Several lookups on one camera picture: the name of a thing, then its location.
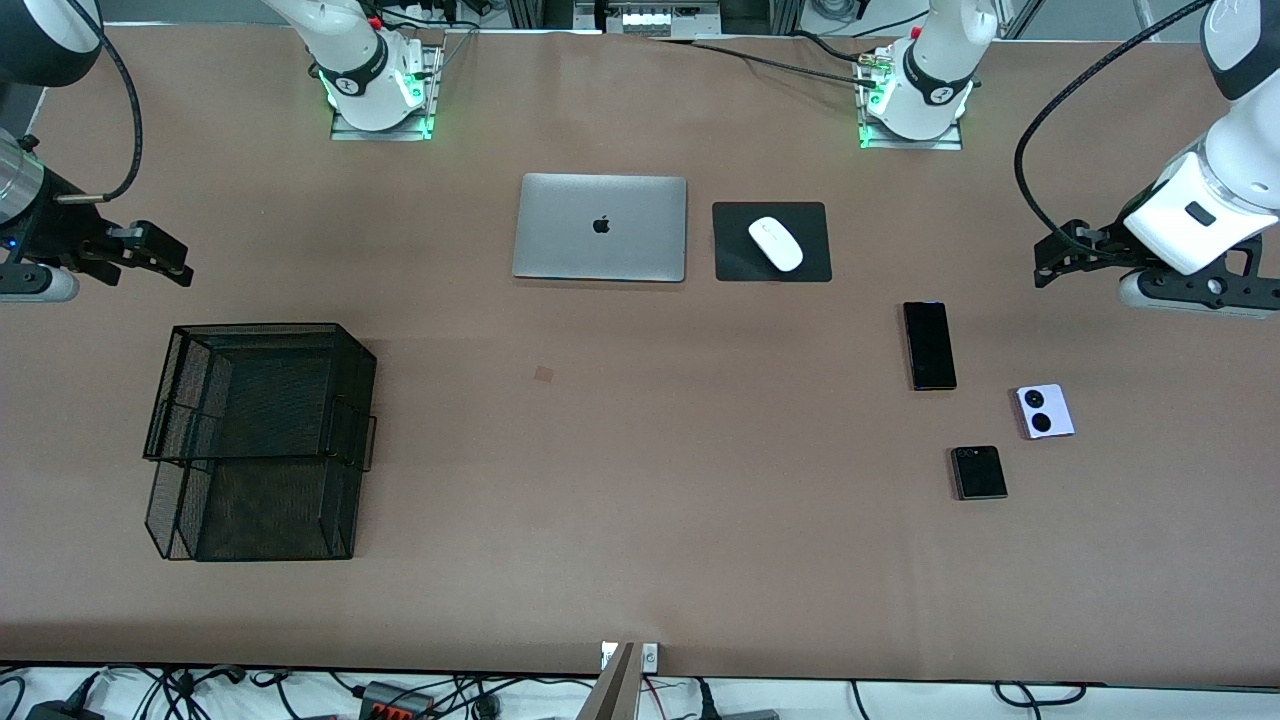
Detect white computer mouse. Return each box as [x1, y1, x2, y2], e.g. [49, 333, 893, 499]
[748, 216, 804, 272]

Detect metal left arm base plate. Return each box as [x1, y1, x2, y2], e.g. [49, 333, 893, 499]
[857, 45, 964, 151]

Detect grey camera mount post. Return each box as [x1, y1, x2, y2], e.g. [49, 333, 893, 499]
[578, 642, 660, 720]

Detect black mouse pad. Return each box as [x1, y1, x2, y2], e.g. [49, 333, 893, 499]
[712, 201, 833, 283]

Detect black power cable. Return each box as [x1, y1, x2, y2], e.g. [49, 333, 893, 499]
[790, 31, 867, 63]
[648, 36, 881, 89]

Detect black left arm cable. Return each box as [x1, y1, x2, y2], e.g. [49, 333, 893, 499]
[1014, 0, 1216, 241]

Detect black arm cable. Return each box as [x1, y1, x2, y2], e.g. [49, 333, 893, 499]
[1014, 0, 1216, 241]
[55, 20, 144, 205]

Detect black mesh two-tier tray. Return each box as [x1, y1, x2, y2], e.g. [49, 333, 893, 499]
[143, 322, 379, 562]

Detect black orange power strip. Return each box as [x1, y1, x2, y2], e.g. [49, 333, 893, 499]
[360, 680, 436, 720]

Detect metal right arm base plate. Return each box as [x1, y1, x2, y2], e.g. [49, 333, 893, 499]
[330, 45, 444, 142]

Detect silver closed laptop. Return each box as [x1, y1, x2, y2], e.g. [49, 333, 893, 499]
[512, 173, 689, 284]

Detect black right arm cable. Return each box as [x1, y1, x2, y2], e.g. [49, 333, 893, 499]
[55, 20, 144, 205]

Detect white power strip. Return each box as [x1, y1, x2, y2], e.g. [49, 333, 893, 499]
[575, 0, 723, 37]

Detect black bar smartphone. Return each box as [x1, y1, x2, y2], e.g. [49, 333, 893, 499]
[902, 300, 959, 392]

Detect black flip phone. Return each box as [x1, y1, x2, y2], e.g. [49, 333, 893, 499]
[949, 445, 1009, 502]

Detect lilac flip phone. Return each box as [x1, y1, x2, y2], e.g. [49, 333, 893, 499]
[1016, 384, 1077, 441]

